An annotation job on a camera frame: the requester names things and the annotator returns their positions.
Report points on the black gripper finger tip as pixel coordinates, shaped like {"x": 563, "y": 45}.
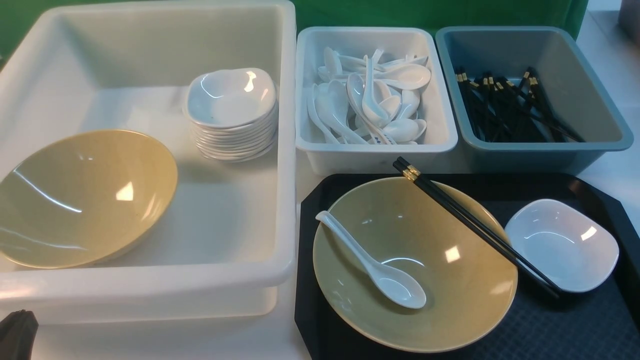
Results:
{"x": 17, "y": 335}

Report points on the white soup spoon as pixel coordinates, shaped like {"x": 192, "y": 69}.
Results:
{"x": 395, "y": 284}

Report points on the yellow noodle bowl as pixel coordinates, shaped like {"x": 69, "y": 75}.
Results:
{"x": 469, "y": 286}
{"x": 85, "y": 198}

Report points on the white square saucer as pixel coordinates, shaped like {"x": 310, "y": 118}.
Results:
{"x": 572, "y": 250}

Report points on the yellow noodle bowl in tub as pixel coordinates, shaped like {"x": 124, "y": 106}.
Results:
{"x": 85, "y": 198}

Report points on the large white plastic tub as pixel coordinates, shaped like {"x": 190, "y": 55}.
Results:
{"x": 227, "y": 240}

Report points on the stack of white saucers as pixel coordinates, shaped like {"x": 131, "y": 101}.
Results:
{"x": 237, "y": 145}

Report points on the green backdrop cloth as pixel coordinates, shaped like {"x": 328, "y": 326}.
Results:
{"x": 17, "y": 16}

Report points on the white spoon bin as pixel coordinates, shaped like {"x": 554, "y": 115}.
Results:
{"x": 396, "y": 42}

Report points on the pile of white soup spoons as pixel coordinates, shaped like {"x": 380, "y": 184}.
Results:
{"x": 363, "y": 101}

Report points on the pile of black chopsticks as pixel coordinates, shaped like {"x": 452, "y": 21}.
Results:
{"x": 499, "y": 110}

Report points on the black serving tray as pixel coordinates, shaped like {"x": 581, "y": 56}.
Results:
{"x": 601, "y": 325}

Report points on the blue-grey chopstick bin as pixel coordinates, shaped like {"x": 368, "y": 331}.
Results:
{"x": 576, "y": 95}

